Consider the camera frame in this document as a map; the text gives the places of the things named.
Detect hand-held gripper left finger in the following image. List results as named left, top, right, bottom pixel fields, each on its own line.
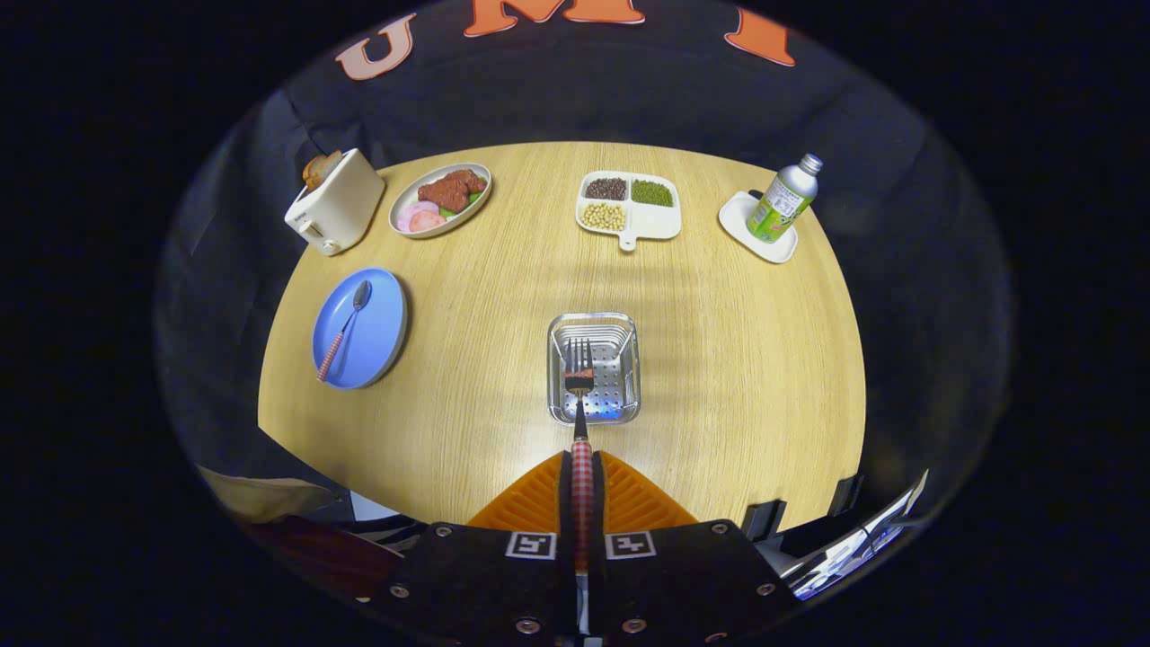
left=364, top=451, right=578, bottom=643

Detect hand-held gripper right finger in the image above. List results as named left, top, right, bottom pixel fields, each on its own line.
left=591, top=451, right=801, bottom=643

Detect fork with red checkered handle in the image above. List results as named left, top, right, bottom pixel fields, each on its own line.
left=563, top=338, right=596, bottom=576

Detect spoon with red checkered handle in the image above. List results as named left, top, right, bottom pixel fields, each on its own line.
left=315, top=279, right=372, bottom=383

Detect metal perforated basket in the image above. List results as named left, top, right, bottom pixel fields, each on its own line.
left=546, top=312, right=641, bottom=426

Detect blue round plate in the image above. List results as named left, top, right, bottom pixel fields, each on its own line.
left=311, top=267, right=410, bottom=391

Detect white divided dish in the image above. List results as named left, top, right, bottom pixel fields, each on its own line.
left=575, top=170, right=682, bottom=252

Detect oval white plate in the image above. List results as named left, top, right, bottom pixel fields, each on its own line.
left=388, top=162, right=493, bottom=240

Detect white square coaster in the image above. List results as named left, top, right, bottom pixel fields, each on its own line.
left=718, top=190, right=799, bottom=264

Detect green lettuce leaf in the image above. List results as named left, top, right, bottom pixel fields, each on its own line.
left=438, top=180, right=491, bottom=218

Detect pink ham slices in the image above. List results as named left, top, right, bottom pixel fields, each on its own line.
left=397, top=201, right=447, bottom=234

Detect brown meat piece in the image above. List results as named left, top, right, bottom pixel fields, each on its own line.
left=416, top=169, right=488, bottom=214

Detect silver bottle with green label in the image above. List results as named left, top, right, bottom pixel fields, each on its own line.
left=747, top=153, right=824, bottom=244

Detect white toaster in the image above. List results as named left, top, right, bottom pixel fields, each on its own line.
left=284, top=148, right=386, bottom=258

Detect black backdrop cloth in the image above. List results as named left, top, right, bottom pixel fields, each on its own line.
left=153, top=0, right=1016, bottom=540

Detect black table edge bracket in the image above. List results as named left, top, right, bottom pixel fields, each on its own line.
left=741, top=499, right=787, bottom=540
left=827, top=474, right=863, bottom=518

